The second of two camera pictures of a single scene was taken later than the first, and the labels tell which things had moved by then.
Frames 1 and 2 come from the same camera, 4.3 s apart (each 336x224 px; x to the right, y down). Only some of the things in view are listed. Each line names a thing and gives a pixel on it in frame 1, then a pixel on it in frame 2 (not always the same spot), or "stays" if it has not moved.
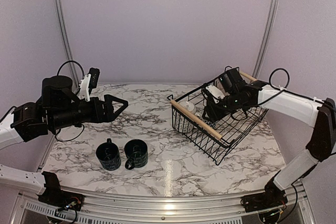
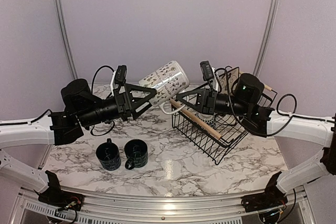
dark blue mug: x=107 y=153 stays
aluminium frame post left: x=64 y=22 stays
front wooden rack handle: x=196 y=120 stays
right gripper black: x=213 y=113 -> x=206 y=100
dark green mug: x=136 y=151 stays
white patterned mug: x=184 y=123 -> x=169 y=82
